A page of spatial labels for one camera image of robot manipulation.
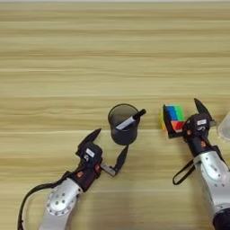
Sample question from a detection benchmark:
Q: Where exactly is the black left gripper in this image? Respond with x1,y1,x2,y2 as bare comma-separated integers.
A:
71,128,130,193

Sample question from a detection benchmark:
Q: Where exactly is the black mesh pen cup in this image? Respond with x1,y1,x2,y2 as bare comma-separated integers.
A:
107,103,141,146

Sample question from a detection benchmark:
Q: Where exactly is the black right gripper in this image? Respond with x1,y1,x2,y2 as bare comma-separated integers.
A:
162,97,217,158

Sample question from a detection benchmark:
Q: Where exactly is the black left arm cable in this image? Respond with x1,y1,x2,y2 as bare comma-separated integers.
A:
16,170,79,230

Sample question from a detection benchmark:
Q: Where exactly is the black and white marker pen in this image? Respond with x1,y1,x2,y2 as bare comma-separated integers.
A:
115,109,147,131

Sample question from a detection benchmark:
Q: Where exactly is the left gripper labelled black box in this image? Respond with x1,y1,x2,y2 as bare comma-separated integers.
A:
78,141,104,165

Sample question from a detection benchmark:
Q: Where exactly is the right gripper labelled black box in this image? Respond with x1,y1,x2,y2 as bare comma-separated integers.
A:
186,112,211,135

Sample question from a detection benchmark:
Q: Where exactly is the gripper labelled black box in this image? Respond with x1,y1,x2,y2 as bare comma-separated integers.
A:
186,112,211,135
78,141,104,165

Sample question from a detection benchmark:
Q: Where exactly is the clear bottle with red cap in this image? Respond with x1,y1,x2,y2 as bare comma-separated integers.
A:
217,111,230,143

